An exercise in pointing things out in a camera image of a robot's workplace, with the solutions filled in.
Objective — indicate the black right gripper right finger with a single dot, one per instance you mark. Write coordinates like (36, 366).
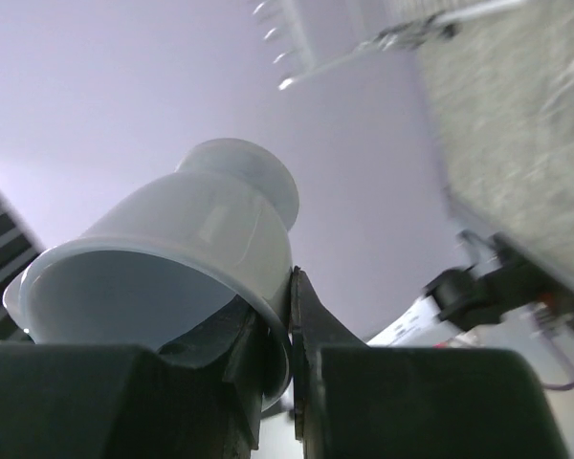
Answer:
(357, 401)

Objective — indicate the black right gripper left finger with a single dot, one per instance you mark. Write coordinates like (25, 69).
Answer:
(199, 396)

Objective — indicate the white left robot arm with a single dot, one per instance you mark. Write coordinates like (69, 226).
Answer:
(502, 277)

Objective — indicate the light blue footed cup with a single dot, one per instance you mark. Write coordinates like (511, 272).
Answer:
(171, 254)

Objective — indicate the silver wire dish rack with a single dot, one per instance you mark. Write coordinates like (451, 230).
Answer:
(315, 37)

